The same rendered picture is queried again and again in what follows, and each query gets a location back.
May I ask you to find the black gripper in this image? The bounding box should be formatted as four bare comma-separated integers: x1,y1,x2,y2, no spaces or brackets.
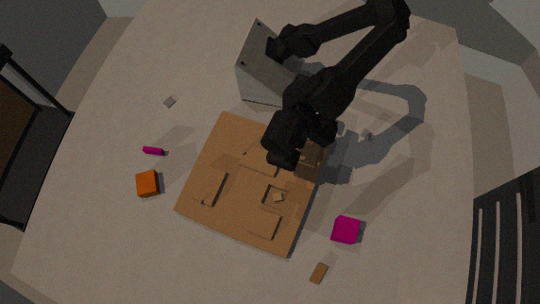
266,138,307,172

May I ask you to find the magenta rectangular bar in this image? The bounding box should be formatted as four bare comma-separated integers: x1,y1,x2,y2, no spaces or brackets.
143,146,165,157

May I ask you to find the small brown rectangular tile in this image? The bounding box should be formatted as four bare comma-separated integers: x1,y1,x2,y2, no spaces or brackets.
309,262,328,285

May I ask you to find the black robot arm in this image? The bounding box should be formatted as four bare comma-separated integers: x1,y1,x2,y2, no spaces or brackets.
261,0,411,158

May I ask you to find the magenta block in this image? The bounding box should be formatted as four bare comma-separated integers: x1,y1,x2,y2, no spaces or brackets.
330,214,361,245

